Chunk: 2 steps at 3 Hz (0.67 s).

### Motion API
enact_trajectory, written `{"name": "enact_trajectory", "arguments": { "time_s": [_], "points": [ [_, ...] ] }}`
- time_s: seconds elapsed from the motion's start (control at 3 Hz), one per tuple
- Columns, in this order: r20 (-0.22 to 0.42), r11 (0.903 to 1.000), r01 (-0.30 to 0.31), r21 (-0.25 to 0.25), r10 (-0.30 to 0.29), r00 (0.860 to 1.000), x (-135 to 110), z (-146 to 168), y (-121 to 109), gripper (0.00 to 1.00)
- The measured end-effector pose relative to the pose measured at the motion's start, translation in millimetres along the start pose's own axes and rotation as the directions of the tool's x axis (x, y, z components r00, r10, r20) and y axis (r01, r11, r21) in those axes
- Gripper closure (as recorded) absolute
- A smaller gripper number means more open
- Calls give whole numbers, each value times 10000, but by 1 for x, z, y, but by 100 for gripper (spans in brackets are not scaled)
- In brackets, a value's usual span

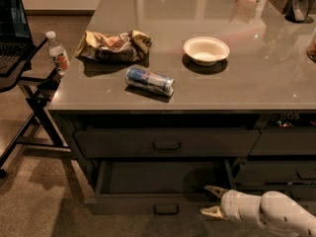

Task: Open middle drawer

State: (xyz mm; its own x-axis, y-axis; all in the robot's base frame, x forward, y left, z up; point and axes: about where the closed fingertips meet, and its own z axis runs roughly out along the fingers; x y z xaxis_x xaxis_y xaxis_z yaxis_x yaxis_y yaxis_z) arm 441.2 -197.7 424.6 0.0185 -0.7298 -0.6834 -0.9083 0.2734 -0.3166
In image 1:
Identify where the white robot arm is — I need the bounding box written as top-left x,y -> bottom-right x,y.
200,186 -> 316,237

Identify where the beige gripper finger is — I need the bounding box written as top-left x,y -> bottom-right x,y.
204,185 -> 228,198
200,205 -> 225,219

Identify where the black laptop stand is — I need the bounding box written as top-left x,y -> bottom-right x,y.
0,34 -> 68,178

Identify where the glass jar with snacks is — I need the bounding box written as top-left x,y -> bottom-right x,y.
306,29 -> 316,63

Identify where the white paper bowl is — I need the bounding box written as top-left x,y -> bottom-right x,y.
184,37 -> 230,66

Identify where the blue silver energy drink can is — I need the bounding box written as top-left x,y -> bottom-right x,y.
125,67 -> 175,97

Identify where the clear plastic water bottle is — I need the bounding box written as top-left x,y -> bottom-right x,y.
45,31 -> 69,77

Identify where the crumpled chip bag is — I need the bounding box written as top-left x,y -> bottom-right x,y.
75,30 -> 152,63

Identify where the black laptop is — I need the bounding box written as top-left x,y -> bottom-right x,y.
0,0 -> 35,77

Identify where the snack bag in drawer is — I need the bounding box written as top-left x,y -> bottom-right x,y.
269,113 -> 316,127

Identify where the dark cabinet frame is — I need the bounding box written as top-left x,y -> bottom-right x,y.
54,110 -> 315,193

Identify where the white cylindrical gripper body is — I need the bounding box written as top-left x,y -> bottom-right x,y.
220,190 -> 263,223

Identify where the dark metal container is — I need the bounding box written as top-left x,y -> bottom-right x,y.
268,0 -> 315,24

